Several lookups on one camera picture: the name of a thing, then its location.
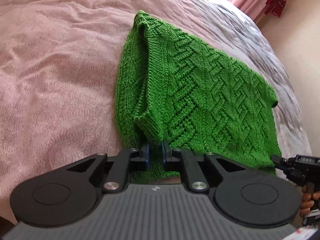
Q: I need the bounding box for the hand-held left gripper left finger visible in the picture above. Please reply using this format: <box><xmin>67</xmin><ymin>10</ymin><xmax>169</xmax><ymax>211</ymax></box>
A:
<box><xmin>65</xmin><ymin>143</ymin><xmax>151</xmax><ymax>193</ymax></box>

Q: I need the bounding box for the person's right hand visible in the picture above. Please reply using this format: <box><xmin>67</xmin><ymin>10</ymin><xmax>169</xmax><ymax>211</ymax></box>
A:
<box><xmin>299</xmin><ymin>189</ymin><xmax>320</xmax><ymax>218</ymax></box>

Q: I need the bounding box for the red hanging cloth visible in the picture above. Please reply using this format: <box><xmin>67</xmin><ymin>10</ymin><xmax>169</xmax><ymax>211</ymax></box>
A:
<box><xmin>264</xmin><ymin>0</ymin><xmax>288</xmax><ymax>18</ymax></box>

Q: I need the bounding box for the green knitted sweater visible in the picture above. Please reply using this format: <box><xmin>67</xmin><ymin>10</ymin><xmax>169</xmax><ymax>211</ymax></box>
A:
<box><xmin>114</xmin><ymin>10</ymin><xmax>282</xmax><ymax>184</ymax></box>

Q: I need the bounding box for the grey pink bed blanket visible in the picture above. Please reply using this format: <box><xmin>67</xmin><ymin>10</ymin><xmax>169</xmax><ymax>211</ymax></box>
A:
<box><xmin>0</xmin><ymin>0</ymin><xmax>313</xmax><ymax>227</ymax></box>

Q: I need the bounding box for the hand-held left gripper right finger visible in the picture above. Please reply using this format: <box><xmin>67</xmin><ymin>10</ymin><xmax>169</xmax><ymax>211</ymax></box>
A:
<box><xmin>161</xmin><ymin>140</ymin><xmax>252</xmax><ymax>193</ymax></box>

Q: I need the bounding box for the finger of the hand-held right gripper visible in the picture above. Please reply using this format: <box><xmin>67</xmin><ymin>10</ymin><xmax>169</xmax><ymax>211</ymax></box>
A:
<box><xmin>275</xmin><ymin>164</ymin><xmax>294</xmax><ymax>175</ymax></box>
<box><xmin>271</xmin><ymin>155</ymin><xmax>290</xmax><ymax>166</ymax></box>

